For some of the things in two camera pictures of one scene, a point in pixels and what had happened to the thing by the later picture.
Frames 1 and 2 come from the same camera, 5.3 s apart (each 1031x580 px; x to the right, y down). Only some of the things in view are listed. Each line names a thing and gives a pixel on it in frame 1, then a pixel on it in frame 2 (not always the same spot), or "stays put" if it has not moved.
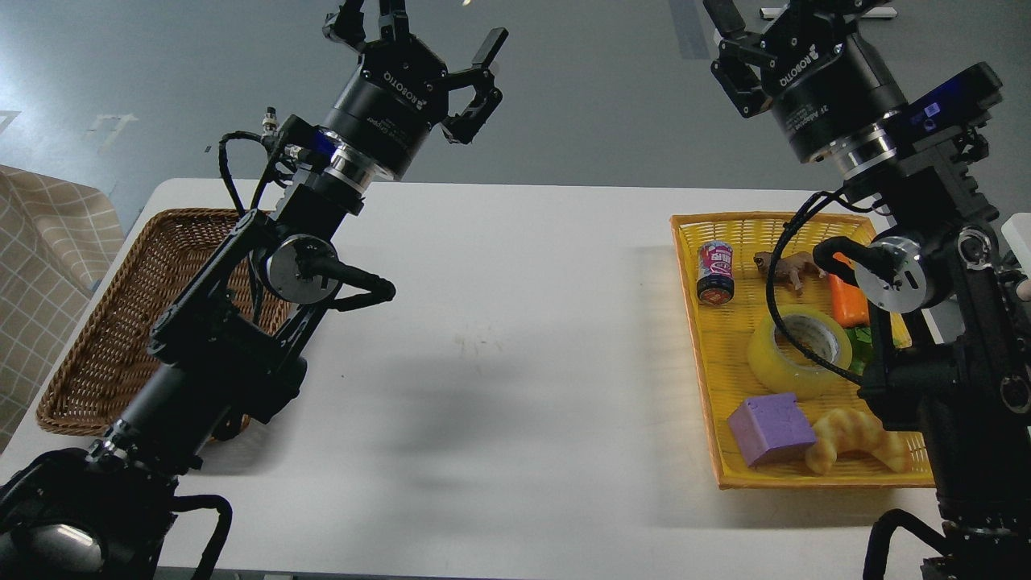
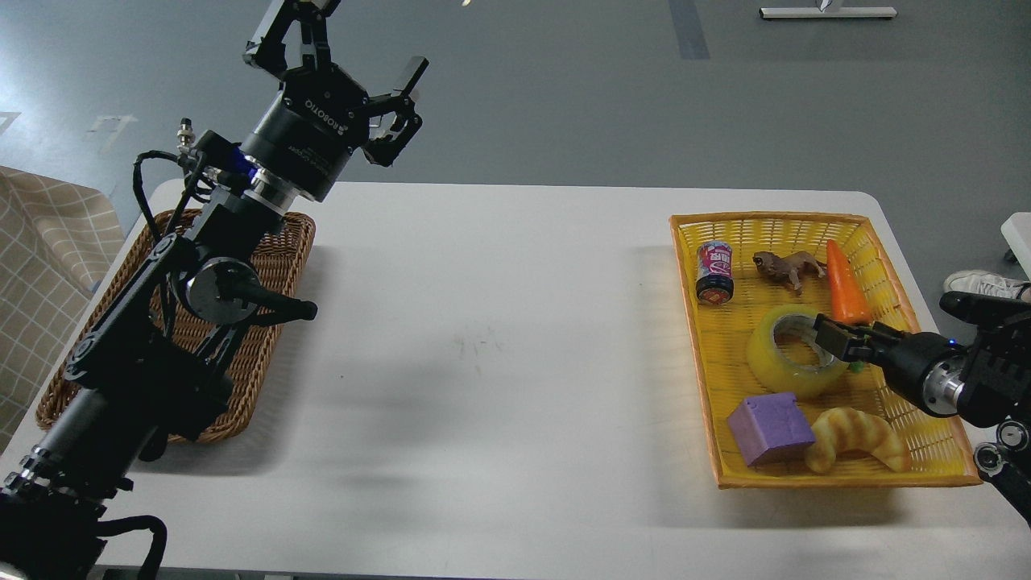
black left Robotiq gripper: x=392 y=101 -> x=319 y=117
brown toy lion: x=797 y=266 stays put
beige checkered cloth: x=57 y=238 stays put
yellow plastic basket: x=778 y=327 stays put
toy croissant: x=841 y=430 stays put
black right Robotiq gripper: x=823 y=80 -> x=928 y=369
